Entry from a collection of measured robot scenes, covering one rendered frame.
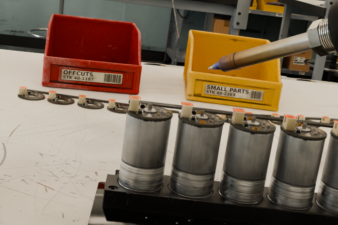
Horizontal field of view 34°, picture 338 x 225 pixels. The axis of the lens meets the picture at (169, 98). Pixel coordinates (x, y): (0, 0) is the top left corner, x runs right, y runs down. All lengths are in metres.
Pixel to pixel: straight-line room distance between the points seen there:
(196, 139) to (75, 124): 0.19
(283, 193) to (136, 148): 0.08
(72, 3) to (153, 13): 0.68
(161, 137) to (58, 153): 0.12
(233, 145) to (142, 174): 0.05
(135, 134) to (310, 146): 0.09
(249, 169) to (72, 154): 0.15
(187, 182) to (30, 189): 0.10
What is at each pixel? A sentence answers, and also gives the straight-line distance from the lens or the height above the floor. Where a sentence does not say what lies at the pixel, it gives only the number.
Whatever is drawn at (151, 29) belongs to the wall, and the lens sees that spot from 4.73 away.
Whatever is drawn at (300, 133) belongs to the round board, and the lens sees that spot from 0.30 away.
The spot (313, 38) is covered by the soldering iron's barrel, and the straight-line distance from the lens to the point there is 0.24.
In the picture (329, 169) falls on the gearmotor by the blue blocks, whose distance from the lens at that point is 0.31.
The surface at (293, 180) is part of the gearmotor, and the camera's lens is 0.30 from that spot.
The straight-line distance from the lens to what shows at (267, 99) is 0.59.
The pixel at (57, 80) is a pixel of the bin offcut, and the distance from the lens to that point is 0.57.
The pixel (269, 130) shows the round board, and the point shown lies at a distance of 0.29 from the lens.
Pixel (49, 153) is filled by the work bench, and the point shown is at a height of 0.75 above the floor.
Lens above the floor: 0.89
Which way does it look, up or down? 14 degrees down
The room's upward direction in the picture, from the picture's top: 8 degrees clockwise
